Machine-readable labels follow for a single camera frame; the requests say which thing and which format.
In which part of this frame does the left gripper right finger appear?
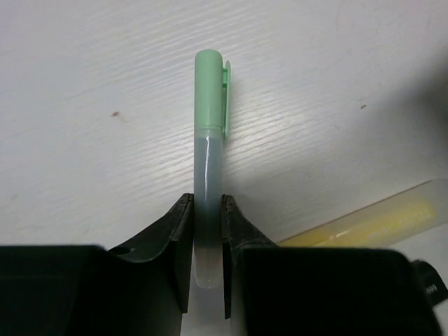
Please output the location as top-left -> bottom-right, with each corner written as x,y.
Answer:
220,195 -> 441,335

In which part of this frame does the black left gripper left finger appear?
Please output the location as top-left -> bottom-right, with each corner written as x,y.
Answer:
1,194 -> 194,335

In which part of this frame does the pastel yellow highlighter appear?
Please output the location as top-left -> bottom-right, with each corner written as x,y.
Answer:
279,178 -> 447,248

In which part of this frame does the pastel green highlighter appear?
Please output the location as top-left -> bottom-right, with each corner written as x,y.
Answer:
194,49 -> 231,288

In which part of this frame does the pink black highlighter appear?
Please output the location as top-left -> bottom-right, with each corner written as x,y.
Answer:
412,260 -> 448,307

